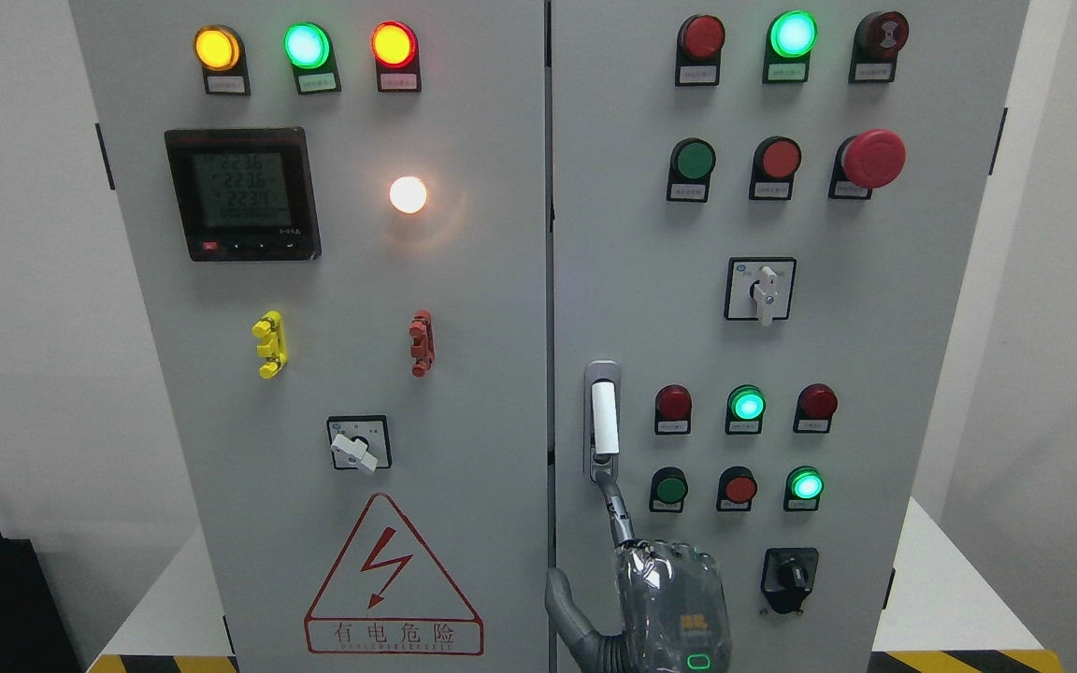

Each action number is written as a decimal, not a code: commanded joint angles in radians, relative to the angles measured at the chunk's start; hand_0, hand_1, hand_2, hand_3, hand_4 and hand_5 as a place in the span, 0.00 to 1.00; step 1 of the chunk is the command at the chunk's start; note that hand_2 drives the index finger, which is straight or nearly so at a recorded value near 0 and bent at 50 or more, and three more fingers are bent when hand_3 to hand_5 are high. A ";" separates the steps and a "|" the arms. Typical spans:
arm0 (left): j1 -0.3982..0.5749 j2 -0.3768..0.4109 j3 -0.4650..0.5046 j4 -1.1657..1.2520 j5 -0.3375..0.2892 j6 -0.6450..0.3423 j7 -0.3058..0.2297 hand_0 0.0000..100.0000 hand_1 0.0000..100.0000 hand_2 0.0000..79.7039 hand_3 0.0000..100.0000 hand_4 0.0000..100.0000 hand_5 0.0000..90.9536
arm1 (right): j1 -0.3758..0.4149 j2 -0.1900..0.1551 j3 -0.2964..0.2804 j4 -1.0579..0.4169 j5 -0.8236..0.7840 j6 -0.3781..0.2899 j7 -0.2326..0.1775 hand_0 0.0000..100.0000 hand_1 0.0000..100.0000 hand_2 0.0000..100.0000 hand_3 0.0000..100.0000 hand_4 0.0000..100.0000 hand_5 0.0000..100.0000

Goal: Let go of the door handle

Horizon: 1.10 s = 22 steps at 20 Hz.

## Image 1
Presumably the green button second row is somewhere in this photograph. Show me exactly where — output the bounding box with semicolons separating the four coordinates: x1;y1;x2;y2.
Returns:
666;137;715;204

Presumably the yellow indicator light top left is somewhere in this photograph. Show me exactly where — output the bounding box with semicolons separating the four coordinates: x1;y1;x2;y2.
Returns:
194;24;251;95

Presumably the white glowing indicator light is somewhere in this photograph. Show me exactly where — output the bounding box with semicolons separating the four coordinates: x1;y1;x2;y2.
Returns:
389;176;430;216

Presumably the green indicator light top left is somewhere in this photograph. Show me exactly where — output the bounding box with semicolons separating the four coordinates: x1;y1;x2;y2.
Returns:
282;22;342;95

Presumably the upper right white selector switch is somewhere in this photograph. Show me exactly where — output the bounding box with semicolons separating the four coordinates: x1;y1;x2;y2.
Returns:
724;257;797;325

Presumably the black rotary knob switch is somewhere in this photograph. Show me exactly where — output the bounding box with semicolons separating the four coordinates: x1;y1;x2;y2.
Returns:
760;547;820;614

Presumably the red electrical hazard warning sticker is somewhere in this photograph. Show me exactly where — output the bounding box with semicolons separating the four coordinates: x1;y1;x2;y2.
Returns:
303;493;484;656

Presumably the grey electrical cabinet left door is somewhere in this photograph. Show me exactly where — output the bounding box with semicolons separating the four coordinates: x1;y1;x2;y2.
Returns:
71;1;550;672

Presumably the red terminal clip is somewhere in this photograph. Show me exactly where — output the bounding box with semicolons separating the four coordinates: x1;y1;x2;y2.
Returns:
408;309;436;378

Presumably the left door white selector switch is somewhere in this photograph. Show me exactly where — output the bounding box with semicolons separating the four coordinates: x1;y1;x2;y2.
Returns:
326;416;394;474

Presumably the black digital power meter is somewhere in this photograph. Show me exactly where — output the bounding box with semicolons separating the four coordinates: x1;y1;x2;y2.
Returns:
164;126;322;263

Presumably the red-orange indicator light top left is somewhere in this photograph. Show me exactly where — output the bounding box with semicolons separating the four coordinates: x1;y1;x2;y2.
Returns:
370;22;422;93

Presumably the yellow terminal clip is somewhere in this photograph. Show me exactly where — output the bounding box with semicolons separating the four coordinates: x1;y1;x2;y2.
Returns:
251;309;288;379

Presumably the grey electrical cabinet door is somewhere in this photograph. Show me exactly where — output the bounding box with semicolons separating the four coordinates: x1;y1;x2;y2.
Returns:
553;1;1029;672
71;1;550;672

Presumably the red button top row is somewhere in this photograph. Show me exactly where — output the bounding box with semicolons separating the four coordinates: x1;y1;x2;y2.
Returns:
675;14;726;88

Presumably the red emergency stop mushroom button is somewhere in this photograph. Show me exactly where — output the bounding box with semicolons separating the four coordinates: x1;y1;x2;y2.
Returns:
826;128;907;200

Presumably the silver door handle lock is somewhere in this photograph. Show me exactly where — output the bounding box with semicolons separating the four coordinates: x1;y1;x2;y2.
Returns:
582;361;621;481

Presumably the green lit light third row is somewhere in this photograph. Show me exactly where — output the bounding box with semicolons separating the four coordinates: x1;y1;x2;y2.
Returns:
724;384;766;436

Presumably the dark red light right third row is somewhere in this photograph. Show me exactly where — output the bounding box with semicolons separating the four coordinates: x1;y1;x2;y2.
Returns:
792;383;839;434

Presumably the grey electrical cabinet right door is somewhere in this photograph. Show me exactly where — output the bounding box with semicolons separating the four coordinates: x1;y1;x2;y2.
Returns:
553;1;1029;672

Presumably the dark red buzzer top right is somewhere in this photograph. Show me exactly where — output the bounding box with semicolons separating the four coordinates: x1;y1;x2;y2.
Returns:
849;11;910;84

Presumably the green lit button fourth row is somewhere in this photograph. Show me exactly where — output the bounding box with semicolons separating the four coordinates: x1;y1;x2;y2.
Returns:
783;465;825;511

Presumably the red button second row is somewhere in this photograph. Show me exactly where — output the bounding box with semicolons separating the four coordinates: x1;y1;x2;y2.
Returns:
749;136;802;201

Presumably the green lit light top right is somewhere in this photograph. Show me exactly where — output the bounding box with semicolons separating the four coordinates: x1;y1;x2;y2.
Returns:
763;9;819;85

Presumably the dark red light third row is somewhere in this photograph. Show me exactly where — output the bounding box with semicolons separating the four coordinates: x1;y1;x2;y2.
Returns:
792;383;839;434
654;384;693;436

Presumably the red button fourth row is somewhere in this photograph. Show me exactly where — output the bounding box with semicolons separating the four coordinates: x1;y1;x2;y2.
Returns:
715;465;759;511

